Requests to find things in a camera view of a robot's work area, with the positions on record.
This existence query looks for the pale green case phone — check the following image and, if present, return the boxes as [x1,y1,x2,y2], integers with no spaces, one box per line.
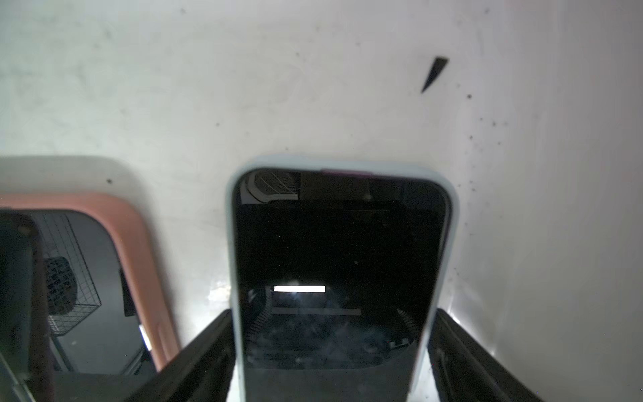
[226,155,459,401]

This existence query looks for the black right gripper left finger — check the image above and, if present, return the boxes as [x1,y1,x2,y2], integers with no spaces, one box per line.
[127,309,236,402]

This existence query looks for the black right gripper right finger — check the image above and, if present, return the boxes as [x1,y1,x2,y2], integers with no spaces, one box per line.
[428,308,540,402]

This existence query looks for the white plastic storage box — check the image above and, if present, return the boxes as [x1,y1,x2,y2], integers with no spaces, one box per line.
[1,1,642,401]

